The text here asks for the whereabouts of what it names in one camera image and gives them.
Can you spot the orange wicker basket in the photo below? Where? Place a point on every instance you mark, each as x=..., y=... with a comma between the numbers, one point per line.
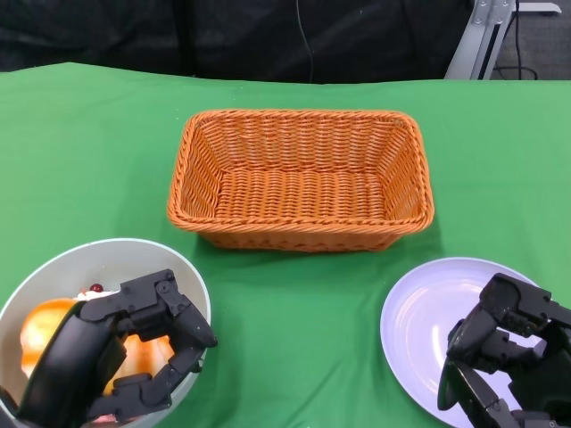
x=303, y=196

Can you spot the pale grey-green bowl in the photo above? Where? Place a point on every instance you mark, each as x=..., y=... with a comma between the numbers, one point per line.
x=58, y=276

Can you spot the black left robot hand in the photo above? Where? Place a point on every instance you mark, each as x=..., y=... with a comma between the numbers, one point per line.
x=71, y=356

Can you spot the green tablecloth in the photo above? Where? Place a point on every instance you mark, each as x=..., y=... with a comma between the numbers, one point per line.
x=89, y=156

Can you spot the grey metal stand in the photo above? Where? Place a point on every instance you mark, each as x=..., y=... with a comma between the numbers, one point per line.
x=473, y=40

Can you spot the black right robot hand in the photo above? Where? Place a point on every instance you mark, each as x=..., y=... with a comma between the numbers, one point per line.
x=553, y=356

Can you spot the round orange pumpkin-shaped bread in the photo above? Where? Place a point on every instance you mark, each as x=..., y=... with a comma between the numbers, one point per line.
x=143, y=352

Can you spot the chocolate cake slice with cherry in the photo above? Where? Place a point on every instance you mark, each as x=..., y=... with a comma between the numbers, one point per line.
x=96, y=292

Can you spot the long orange croissant bread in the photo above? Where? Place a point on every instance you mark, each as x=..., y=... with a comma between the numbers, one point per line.
x=40, y=330

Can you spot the lavender plate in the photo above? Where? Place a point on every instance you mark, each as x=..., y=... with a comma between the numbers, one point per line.
x=419, y=321

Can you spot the black fabric backdrop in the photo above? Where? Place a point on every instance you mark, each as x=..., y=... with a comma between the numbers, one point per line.
x=134, y=31

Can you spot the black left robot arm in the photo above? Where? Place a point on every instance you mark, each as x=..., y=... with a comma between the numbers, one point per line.
x=5, y=401

